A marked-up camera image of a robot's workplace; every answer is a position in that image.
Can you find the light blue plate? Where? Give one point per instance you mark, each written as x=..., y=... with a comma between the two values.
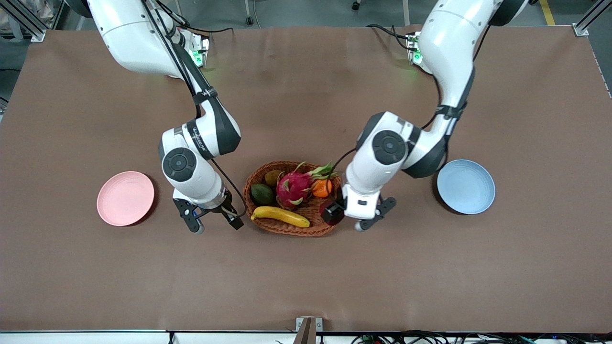
x=468, y=188

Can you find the white table frame rail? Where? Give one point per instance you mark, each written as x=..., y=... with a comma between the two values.
x=95, y=338

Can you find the aluminium frame post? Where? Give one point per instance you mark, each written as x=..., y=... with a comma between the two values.
x=585, y=24
x=28, y=26

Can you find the dark red apple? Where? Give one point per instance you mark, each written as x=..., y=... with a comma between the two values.
x=333, y=222

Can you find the green avocado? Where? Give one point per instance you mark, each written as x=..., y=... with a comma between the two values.
x=262, y=194

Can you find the brown wicker basket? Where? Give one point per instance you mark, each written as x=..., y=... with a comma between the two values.
x=287, y=229

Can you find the orange tangerine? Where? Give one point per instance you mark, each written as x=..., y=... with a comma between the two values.
x=321, y=188

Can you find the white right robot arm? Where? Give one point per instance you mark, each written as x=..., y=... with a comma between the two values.
x=129, y=38

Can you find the pink plate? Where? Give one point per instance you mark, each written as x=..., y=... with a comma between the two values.
x=125, y=198

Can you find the brown table cover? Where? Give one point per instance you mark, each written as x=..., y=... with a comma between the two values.
x=306, y=286

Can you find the brown kiwi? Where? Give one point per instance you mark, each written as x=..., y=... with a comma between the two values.
x=271, y=178

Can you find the metal table edge bracket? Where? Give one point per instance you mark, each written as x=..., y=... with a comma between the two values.
x=306, y=329

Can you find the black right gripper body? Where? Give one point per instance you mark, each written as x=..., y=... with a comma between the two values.
x=226, y=209

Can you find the yellow banana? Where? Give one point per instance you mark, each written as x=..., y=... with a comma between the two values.
x=279, y=216

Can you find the pink dragon fruit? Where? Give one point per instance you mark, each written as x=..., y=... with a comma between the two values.
x=294, y=187

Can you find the white furniture leg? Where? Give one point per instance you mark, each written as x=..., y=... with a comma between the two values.
x=406, y=12

